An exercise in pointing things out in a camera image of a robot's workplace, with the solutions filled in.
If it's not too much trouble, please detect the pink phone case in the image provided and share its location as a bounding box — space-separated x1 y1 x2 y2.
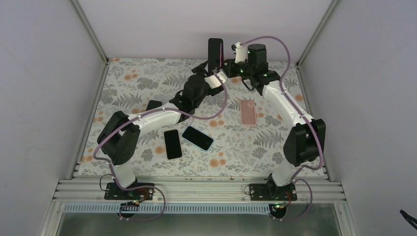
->
240 100 256 126

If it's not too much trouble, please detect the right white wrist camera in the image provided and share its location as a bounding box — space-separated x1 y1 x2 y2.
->
231 42 248 63

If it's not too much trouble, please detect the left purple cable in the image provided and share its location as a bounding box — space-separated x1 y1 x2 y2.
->
92 70 228 221

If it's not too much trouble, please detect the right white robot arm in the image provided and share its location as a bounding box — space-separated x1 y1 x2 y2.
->
222 42 326 200

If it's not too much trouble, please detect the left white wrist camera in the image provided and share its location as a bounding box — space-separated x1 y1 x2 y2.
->
205 70 228 89

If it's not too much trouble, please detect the phone in blue case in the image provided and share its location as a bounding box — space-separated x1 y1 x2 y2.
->
181 126 214 151

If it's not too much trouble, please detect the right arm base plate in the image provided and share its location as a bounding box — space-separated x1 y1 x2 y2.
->
248 183 298 201

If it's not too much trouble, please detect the black object at edge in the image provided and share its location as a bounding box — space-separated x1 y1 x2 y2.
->
400 209 417 230

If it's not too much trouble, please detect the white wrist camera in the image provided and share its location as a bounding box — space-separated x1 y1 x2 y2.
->
231 42 248 63
205 70 228 89

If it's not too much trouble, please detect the floral table mat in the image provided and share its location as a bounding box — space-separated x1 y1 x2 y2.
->
78 58 289 177

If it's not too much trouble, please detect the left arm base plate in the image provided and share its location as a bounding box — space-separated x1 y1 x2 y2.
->
104 182 154 201

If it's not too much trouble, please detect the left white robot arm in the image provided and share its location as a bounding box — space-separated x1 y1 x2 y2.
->
93 68 228 199

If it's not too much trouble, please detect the phone in beige case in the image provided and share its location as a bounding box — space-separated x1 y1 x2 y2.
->
163 129 182 160

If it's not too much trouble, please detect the aluminium mounting rail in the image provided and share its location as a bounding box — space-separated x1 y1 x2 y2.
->
50 177 346 214

